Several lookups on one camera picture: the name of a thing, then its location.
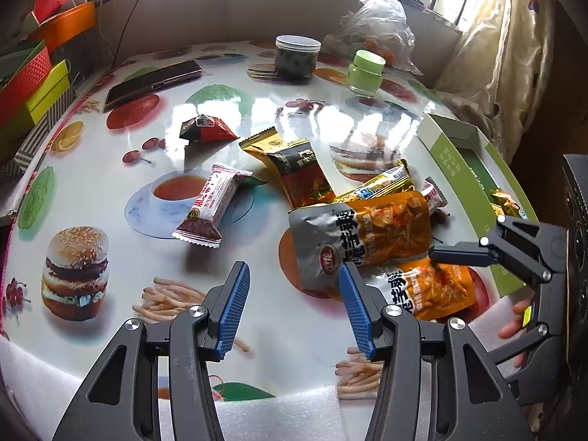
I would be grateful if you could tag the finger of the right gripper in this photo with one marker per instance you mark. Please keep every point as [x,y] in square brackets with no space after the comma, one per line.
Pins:
[463,254]
[514,347]

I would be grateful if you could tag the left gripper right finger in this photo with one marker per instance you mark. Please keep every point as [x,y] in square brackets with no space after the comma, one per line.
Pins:
[470,399]

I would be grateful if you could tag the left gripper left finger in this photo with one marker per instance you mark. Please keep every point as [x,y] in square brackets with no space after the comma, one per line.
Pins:
[117,399]

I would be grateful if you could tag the pink white nougat candy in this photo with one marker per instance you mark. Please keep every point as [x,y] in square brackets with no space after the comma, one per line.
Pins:
[436,200]
[200,225]

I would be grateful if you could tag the orange grey snack pouch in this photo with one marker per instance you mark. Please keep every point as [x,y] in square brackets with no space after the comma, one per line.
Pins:
[366,232]

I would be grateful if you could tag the long gold yellow snack bar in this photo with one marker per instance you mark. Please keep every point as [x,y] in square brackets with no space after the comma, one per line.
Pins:
[394,180]

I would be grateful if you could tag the dark red gold snack pack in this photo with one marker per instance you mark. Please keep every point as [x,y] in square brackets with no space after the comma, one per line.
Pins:
[301,175]

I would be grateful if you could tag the gold candy bar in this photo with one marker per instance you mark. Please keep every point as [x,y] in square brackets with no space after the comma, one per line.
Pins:
[263,143]

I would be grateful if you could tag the person right hand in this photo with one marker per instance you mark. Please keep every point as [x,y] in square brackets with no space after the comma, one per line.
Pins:
[512,328]

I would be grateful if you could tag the green white cardboard box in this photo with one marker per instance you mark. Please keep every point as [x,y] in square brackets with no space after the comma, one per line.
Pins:
[473,167]

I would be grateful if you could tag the beige patterned curtain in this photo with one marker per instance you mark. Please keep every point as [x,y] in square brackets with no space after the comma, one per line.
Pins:
[498,73]

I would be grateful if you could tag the green cream jar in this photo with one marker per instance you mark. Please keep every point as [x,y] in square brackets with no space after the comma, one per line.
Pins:
[365,73]

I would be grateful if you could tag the clear plastic bag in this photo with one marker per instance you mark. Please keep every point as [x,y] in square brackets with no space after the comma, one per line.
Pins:
[380,27]

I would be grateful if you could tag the black white striped box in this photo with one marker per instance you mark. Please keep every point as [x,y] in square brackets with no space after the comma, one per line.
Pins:
[23,157]

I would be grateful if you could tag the dark jar white lid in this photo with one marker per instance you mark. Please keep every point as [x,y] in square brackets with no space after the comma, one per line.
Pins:
[296,57]

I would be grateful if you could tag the red triangular snack pack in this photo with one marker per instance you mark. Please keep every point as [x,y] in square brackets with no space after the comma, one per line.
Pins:
[206,128]

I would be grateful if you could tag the black smartphone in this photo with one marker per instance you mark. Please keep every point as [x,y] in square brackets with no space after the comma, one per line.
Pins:
[152,81]

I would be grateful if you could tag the yellow green box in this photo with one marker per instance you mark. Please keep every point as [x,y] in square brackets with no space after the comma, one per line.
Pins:
[50,100]

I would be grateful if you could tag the red storage box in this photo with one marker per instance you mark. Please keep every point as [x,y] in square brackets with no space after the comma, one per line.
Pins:
[23,70]

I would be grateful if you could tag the orange box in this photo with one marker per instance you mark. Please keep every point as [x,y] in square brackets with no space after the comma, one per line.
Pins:
[64,27]

